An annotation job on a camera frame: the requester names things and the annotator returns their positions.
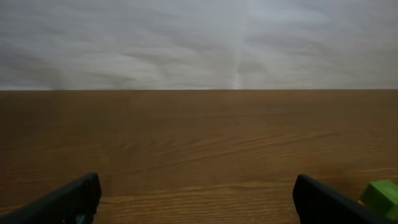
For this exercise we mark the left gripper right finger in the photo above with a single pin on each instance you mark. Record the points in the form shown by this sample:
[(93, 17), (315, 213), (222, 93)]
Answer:
[(323, 205)]

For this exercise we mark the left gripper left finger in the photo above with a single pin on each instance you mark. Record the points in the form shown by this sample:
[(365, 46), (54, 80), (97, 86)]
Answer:
[(62, 205)]

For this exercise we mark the green cube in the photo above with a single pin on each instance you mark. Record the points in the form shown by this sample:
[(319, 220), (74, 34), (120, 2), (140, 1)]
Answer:
[(382, 196)]

